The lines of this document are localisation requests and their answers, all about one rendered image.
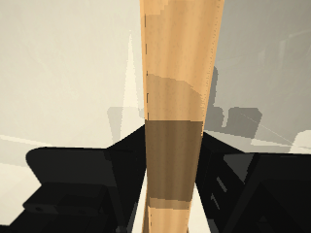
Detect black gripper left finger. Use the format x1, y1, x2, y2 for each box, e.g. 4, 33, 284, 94
25, 124, 147, 233

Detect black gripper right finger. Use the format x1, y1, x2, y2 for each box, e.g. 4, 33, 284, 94
195, 131, 311, 233

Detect long wooden rail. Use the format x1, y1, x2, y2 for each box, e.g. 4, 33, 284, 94
140, 0, 225, 233

